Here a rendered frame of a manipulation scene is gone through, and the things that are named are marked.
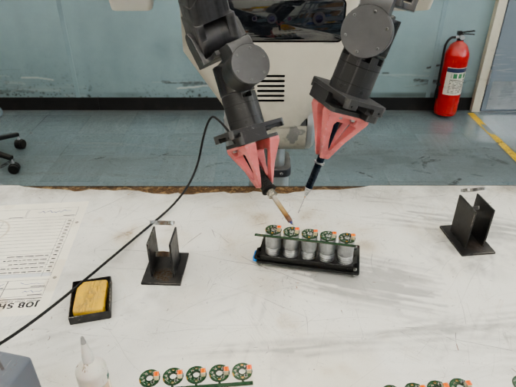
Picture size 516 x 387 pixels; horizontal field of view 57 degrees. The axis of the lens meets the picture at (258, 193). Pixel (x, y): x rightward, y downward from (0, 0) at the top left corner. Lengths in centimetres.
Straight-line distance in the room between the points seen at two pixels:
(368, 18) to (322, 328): 40
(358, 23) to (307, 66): 48
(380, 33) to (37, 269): 61
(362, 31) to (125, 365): 49
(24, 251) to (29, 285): 9
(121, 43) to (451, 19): 214
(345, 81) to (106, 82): 295
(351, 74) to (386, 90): 283
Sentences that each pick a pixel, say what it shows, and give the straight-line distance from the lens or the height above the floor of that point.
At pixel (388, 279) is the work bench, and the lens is 76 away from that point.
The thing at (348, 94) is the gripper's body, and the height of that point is 103.
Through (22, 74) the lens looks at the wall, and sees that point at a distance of 369.
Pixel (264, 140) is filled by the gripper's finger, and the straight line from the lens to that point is 77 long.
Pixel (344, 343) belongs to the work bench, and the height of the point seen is 75.
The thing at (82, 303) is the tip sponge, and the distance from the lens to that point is 72.
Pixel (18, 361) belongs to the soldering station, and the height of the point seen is 85.
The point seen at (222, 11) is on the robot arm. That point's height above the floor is 110.
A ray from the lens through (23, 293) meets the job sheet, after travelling 79.
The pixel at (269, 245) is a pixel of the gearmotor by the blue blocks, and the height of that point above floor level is 79.
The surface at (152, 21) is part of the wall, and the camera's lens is 331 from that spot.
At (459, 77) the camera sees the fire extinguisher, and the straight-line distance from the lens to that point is 340.
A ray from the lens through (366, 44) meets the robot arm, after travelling 57.
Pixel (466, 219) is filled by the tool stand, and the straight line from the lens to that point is 84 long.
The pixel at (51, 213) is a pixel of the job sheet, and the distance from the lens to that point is 96.
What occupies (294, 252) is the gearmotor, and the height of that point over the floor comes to 78.
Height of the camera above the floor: 124
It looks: 31 degrees down
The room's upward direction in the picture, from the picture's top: straight up
